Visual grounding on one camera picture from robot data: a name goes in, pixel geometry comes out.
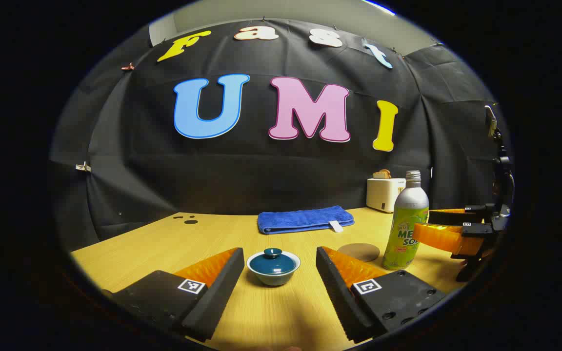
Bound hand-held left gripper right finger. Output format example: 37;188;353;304
316;246;447;344

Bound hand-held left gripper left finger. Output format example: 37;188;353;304
101;247;246;343

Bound silver green-label water bottle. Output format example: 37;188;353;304
382;171;430;271

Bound round brown coaster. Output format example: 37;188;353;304
338;243;381;263

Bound white teacup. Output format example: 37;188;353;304
247;251;301;286

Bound white toaster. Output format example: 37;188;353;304
366;177;408;214

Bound blue folded towel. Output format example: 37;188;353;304
257;205;355;235

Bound black backdrop cloth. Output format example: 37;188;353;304
49;19;511;252

